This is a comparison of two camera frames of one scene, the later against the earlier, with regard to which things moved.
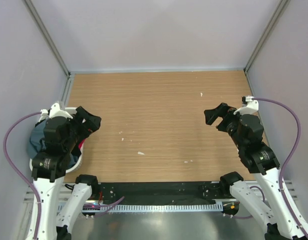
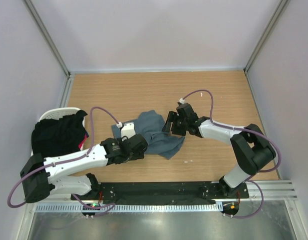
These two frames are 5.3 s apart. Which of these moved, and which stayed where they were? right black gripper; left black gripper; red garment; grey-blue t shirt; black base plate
Moved: left black gripper; grey-blue t shirt; right black gripper
Stayed: red garment; black base plate
